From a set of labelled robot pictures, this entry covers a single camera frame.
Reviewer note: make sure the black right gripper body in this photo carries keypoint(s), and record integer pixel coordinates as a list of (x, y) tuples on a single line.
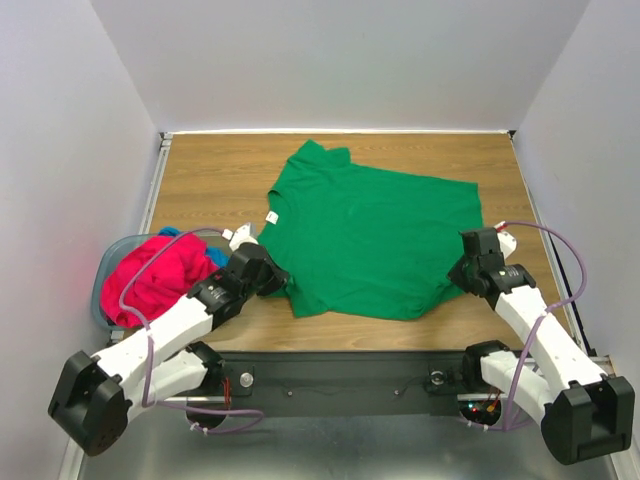
[(461, 270)]

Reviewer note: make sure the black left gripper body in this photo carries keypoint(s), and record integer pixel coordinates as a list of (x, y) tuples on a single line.
[(269, 280)]

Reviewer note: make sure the green t shirt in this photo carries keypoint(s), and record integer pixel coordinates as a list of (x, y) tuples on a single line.
[(365, 241)]

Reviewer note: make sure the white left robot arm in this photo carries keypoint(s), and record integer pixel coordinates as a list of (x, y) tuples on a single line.
[(97, 396)]

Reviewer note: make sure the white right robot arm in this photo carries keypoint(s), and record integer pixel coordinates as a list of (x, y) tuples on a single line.
[(582, 411)]

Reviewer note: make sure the blue t shirt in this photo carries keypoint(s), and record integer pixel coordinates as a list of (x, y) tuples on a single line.
[(217, 255)]

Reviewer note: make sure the pink t shirt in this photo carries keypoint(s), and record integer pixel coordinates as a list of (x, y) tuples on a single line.
[(161, 284)]

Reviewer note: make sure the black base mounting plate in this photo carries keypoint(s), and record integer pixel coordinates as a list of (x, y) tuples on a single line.
[(350, 383)]

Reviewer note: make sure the grey plastic bin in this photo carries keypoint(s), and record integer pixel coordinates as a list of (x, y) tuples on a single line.
[(109, 261)]

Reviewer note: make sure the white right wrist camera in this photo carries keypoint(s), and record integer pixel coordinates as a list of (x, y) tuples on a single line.
[(507, 242)]

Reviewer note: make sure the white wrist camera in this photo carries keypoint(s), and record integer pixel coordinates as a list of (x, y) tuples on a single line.
[(507, 242), (246, 233)]

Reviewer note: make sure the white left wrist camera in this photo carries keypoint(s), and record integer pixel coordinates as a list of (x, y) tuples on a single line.
[(246, 233)]

